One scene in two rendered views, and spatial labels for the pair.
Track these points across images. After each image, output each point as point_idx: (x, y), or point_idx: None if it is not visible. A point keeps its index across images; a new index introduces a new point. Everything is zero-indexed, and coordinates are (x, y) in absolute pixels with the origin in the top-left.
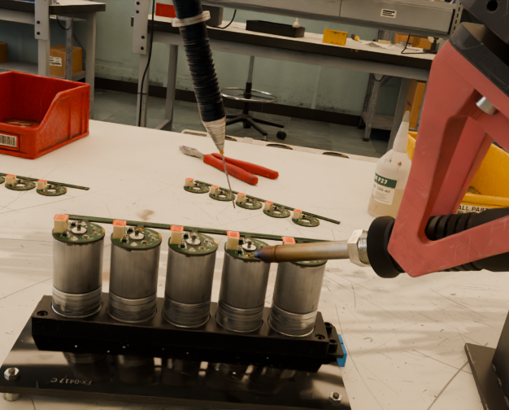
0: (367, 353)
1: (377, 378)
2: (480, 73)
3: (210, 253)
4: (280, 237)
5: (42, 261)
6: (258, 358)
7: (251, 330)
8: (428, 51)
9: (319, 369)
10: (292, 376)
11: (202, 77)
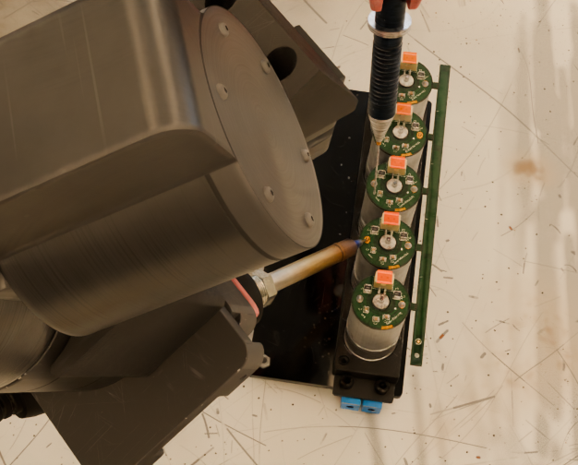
0: (373, 452)
1: (325, 445)
2: None
3: (372, 202)
4: (421, 284)
5: (551, 101)
6: (331, 302)
7: (354, 288)
8: None
9: (312, 362)
10: (301, 329)
11: (370, 71)
